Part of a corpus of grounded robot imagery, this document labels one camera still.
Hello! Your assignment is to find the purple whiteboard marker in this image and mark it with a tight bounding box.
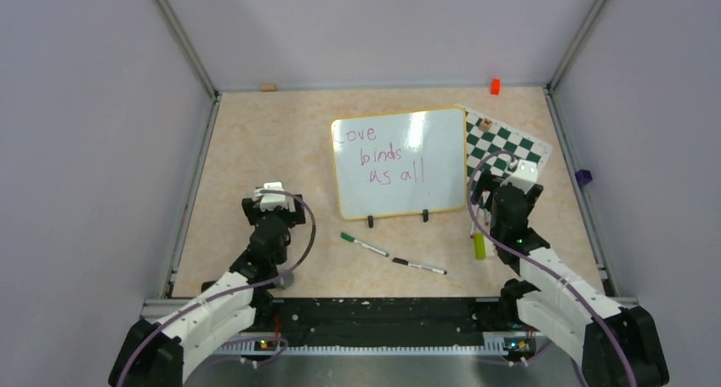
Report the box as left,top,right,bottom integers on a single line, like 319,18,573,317
469,204,479,239

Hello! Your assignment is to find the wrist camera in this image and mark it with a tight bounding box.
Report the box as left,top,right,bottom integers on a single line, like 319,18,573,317
501,159,539,194
254,181,294,212

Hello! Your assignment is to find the black grey microphone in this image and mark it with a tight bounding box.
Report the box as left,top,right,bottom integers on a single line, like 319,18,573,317
273,272,294,289

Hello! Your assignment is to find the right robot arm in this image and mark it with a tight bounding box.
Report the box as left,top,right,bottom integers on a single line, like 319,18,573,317
470,177,670,386

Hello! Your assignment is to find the small wooden block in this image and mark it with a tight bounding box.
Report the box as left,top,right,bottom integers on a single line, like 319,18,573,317
259,83,277,92

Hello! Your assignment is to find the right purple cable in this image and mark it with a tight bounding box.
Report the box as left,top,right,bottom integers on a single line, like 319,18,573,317
466,150,638,387

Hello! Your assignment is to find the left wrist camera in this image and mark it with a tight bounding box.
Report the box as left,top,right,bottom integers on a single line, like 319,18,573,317
254,181,294,212

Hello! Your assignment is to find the black capped marker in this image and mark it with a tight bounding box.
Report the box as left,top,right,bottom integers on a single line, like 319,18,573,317
392,258,448,276

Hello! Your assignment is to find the green white toy brick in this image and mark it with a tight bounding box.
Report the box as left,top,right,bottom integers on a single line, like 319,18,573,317
473,232,496,260

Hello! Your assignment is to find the green capped marker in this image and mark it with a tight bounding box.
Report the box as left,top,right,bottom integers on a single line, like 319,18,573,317
340,232,390,258

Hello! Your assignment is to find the purple toy block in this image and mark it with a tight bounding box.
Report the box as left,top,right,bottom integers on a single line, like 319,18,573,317
574,169,593,187

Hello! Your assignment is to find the red capped marker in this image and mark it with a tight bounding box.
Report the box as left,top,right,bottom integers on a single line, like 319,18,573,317
480,191,491,228

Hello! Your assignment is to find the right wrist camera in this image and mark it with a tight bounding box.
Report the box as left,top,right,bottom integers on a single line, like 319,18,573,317
501,159,539,194

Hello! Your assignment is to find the orange toy block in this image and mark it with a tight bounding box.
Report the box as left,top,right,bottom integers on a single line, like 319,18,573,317
490,77,502,96

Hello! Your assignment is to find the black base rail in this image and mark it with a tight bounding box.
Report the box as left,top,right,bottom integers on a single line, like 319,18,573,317
248,298,535,348

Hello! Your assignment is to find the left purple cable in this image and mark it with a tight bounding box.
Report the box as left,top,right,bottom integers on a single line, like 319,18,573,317
115,189,317,387

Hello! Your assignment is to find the wooden letter cube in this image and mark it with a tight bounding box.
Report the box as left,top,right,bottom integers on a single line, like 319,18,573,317
479,118,494,133

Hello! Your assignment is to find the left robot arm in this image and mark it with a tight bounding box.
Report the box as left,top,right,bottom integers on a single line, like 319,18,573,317
108,188,315,386

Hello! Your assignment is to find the purple cable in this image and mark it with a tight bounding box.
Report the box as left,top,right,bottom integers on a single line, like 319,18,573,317
115,189,317,387
466,150,638,387

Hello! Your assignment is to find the whiteboard wire stand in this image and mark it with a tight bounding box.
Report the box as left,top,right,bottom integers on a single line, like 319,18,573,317
365,208,430,229

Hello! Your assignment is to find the yellow framed whiteboard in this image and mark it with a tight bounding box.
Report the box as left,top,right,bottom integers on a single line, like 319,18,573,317
330,106,467,220

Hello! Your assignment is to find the green white chessboard mat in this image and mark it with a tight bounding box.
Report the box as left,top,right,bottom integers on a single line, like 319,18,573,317
455,103,553,180

